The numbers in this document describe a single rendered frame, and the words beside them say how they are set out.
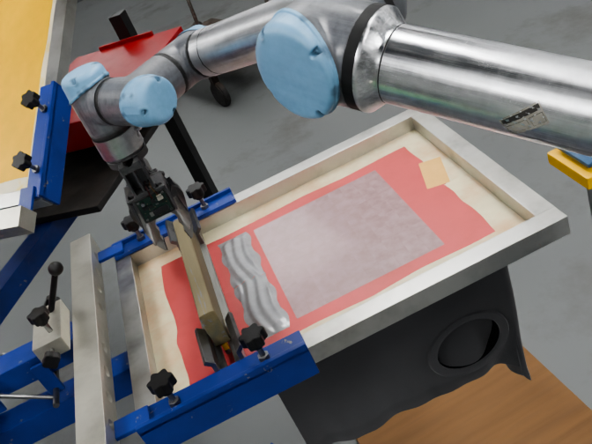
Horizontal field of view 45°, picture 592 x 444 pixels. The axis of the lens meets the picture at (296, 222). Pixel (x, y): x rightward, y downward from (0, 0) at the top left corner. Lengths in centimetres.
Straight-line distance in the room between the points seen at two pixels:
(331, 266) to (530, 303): 128
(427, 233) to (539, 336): 114
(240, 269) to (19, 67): 90
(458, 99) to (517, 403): 162
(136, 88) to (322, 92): 39
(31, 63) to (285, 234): 88
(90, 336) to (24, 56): 93
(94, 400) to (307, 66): 71
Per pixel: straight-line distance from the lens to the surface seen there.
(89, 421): 122
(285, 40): 76
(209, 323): 125
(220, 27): 109
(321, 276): 136
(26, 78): 202
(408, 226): 140
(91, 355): 134
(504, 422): 223
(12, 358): 148
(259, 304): 136
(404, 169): 157
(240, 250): 153
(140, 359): 135
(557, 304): 254
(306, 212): 155
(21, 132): 194
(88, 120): 119
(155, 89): 109
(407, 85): 74
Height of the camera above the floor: 177
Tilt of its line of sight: 32 degrees down
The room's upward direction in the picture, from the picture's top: 24 degrees counter-clockwise
